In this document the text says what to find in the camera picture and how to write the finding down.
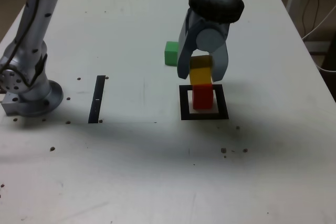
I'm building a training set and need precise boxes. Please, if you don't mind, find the white hanging cable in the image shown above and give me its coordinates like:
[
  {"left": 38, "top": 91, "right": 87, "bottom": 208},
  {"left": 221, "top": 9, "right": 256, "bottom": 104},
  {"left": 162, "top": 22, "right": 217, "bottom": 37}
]
[{"left": 301, "top": 6, "right": 336, "bottom": 40}]

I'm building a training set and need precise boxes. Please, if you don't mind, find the black tape strip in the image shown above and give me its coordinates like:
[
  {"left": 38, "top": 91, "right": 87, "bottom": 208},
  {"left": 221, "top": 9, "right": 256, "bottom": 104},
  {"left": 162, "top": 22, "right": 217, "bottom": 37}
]
[{"left": 88, "top": 75, "right": 106, "bottom": 124}]

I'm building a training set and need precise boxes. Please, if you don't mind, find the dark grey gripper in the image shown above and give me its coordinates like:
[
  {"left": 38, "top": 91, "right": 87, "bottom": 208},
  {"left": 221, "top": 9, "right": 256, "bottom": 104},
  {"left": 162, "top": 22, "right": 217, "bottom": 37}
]
[{"left": 176, "top": 8, "right": 230, "bottom": 83}]

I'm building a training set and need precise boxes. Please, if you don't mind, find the yellow cube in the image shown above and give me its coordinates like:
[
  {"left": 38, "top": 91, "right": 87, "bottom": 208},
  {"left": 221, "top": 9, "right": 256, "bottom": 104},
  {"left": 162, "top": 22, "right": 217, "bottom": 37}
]
[{"left": 189, "top": 55, "right": 213, "bottom": 86}]

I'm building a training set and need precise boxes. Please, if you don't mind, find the green cube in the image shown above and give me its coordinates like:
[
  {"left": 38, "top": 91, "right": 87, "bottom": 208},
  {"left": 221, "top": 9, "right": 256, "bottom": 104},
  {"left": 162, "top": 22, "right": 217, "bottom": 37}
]
[{"left": 164, "top": 41, "right": 181, "bottom": 67}]

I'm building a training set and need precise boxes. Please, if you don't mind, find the red cube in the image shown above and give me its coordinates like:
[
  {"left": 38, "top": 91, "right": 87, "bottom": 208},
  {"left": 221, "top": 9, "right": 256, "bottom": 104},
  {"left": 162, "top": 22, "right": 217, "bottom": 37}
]
[{"left": 192, "top": 83, "right": 214, "bottom": 111}]

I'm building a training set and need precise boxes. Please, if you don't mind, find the black tape square outline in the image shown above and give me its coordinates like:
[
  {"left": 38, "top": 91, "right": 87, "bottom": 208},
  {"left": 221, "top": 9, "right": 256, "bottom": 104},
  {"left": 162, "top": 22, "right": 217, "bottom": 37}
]
[{"left": 178, "top": 84, "right": 229, "bottom": 121}]

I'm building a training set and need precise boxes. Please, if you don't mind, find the white floor cable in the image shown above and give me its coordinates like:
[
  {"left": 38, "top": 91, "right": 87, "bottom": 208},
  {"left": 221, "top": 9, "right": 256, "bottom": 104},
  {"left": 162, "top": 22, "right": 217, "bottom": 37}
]
[{"left": 314, "top": 55, "right": 336, "bottom": 73}]

